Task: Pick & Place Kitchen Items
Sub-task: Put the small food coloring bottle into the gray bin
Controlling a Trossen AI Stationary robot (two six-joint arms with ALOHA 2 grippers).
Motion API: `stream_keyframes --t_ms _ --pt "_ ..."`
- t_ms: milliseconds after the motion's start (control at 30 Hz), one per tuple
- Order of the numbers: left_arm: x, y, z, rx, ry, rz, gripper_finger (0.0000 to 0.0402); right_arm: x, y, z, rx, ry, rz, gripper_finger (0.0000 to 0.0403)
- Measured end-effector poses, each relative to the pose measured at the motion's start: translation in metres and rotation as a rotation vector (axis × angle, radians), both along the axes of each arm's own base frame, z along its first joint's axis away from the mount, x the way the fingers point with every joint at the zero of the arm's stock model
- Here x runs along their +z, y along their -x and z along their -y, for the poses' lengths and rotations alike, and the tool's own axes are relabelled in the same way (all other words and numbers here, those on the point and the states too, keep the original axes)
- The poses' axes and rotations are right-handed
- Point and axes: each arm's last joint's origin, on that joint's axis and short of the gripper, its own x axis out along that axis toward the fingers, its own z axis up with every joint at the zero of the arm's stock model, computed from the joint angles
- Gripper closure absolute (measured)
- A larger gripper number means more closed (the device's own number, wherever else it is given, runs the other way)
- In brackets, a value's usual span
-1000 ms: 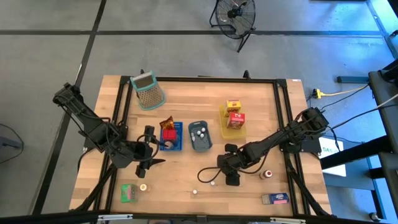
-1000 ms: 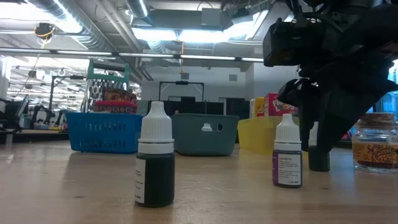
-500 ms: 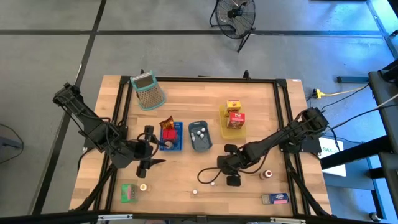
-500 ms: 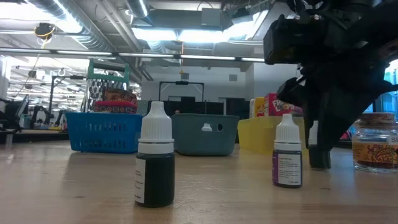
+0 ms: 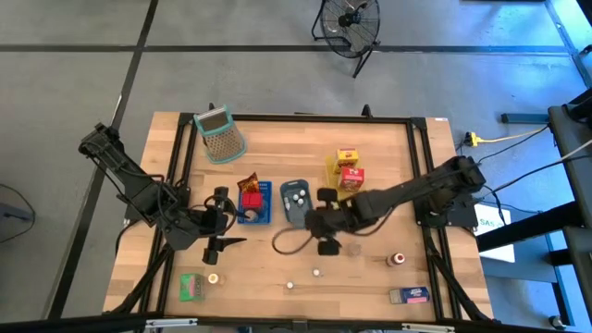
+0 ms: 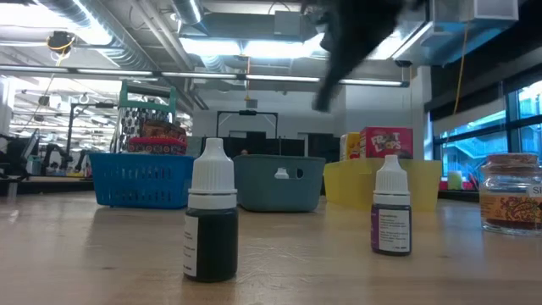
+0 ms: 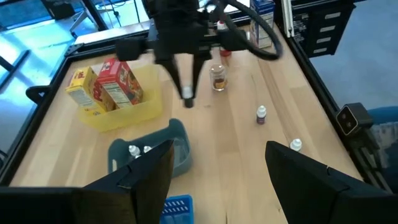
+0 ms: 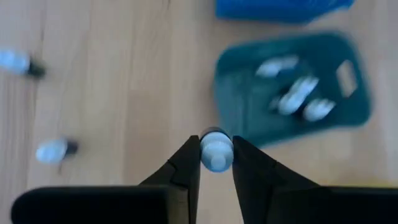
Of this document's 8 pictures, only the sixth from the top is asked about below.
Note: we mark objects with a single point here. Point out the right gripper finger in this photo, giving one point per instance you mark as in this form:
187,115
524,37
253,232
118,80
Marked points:
334,76

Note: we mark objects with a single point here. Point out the yellow Corn Pops box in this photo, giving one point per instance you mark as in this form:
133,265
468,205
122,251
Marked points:
350,146

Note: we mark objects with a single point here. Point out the red Froot Loops box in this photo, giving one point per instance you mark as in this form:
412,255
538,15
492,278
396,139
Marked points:
385,142

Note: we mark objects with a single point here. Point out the white-capped dropper bottle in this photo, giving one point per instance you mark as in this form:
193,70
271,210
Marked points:
281,173

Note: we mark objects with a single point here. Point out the purple-label dropper bottle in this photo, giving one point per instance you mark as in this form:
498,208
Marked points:
389,231

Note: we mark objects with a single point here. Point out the red-lidded patterned paprika tin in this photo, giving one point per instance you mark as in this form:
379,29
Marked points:
156,145

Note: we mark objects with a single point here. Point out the black dropper bottle white label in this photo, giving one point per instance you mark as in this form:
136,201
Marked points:
210,245

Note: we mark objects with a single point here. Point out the glass jar cork lid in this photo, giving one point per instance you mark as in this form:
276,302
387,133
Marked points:
510,195

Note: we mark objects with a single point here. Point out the yellow translucent plastic bin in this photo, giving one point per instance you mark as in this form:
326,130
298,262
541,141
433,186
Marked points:
351,186

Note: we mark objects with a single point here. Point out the linear ceiling light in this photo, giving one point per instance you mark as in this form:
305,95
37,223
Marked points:
203,75

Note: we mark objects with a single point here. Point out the grey plastic bin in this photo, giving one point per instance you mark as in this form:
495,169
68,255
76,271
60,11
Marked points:
262,190

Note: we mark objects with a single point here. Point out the pale green container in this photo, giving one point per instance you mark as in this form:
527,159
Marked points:
455,180

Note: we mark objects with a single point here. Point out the blue plastic basket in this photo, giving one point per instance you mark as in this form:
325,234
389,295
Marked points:
139,182

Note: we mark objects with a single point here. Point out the dark background workbench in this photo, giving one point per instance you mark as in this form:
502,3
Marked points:
51,186

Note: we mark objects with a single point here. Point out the black dome ceiling camera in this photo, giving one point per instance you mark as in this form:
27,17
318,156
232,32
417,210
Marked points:
403,63

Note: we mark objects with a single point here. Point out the grey square wall panel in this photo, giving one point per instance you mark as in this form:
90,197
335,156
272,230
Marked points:
252,103

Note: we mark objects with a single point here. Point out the black metal rig frame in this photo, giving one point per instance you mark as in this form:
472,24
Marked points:
247,112
84,104

